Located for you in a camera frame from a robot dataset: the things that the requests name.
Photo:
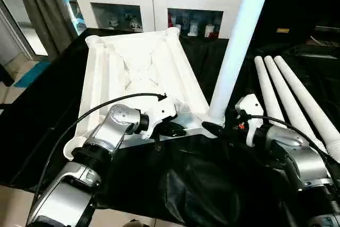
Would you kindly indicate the light blue packaged box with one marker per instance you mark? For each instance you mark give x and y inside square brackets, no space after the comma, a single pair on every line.
[74,6]

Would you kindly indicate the white plastic table top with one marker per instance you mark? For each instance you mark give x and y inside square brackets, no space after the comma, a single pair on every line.
[132,72]

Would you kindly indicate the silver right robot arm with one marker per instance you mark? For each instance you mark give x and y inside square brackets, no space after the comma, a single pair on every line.
[297,147]

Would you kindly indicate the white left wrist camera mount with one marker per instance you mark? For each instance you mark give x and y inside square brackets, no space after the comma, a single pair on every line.
[162,107]

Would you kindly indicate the white plastic table leg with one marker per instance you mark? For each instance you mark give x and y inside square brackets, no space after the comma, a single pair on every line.
[287,91]
[268,86]
[239,38]
[305,94]

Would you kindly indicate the white red mug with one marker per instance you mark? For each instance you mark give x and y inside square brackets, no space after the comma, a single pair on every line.
[211,30]

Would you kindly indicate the black work mat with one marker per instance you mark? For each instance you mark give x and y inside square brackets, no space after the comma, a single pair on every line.
[199,184]

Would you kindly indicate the black fabric bag yellow label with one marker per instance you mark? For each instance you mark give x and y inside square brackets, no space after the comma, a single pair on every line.
[300,3]

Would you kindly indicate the grey curtain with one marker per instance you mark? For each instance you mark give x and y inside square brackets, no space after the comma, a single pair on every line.
[42,9]

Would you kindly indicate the teal floor mat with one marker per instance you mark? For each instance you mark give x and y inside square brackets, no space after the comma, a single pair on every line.
[32,74]

